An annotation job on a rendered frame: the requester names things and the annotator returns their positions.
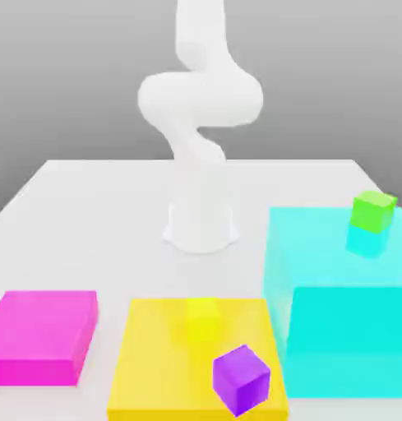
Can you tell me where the small green cube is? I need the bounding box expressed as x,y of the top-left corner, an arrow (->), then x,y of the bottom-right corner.
349,190 -> 399,235

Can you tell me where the large yellow box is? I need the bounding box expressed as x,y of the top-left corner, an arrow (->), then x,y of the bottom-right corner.
107,297 -> 290,421

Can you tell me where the large magenta box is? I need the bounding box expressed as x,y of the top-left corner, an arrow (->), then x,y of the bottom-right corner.
0,289 -> 99,387

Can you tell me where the small yellow cube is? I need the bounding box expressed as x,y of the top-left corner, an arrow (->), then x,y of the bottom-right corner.
184,297 -> 220,345

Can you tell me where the small cyan cube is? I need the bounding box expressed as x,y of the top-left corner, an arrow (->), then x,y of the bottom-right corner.
344,224 -> 391,260

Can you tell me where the large cyan box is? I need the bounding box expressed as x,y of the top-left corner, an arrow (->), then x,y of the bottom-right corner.
261,206 -> 402,399

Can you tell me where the small purple cube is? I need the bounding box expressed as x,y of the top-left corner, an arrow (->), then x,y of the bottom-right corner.
211,344 -> 271,418

